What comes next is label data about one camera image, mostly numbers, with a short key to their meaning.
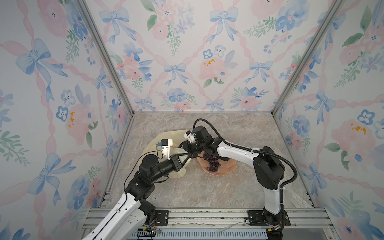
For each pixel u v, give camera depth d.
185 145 0.76
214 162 0.88
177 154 0.65
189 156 0.77
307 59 0.87
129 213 0.49
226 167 0.89
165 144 0.63
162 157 0.63
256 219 0.73
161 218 0.74
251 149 0.53
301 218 0.77
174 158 0.60
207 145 0.69
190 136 0.82
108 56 0.88
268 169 0.50
